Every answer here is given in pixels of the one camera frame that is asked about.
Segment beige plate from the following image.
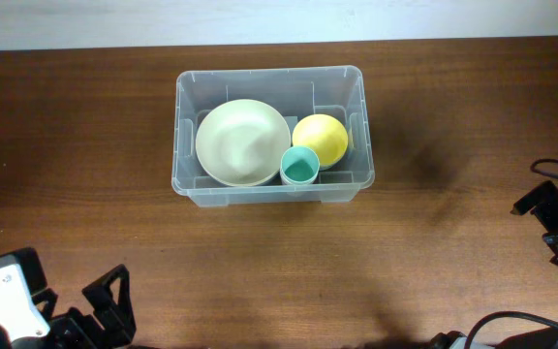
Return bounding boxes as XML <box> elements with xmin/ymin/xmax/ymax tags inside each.
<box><xmin>195</xmin><ymin>99</ymin><xmax>292</xmax><ymax>187</ymax></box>

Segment mint green plastic cup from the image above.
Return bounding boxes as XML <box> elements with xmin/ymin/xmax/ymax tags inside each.
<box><xmin>280</xmin><ymin>145</ymin><xmax>320</xmax><ymax>180</ymax></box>

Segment yellow plastic bowl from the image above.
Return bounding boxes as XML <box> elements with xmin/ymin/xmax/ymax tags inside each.
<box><xmin>292</xmin><ymin>113</ymin><xmax>349</xmax><ymax>169</ymax></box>

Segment cream plastic cup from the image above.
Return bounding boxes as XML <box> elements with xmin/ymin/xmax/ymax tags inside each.
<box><xmin>280</xmin><ymin>173</ymin><xmax>317</xmax><ymax>185</ymax></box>

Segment white plastic bowl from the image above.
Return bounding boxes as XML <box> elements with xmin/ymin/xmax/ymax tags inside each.
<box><xmin>320</xmin><ymin>156</ymin><xmax>346</xmax><ymax>171</ymax></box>

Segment white label in container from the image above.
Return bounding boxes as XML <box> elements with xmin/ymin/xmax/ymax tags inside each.
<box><xmin>284</xmin><ymin>116</ymin><xmax>298</xmax><ymax>132</ymax></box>

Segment clear plastic storage container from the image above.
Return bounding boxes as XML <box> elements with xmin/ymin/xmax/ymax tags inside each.
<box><xmin>171</xmin><ymin>65</ymin><xmax>375</xmax><ymax>207</ymax></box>

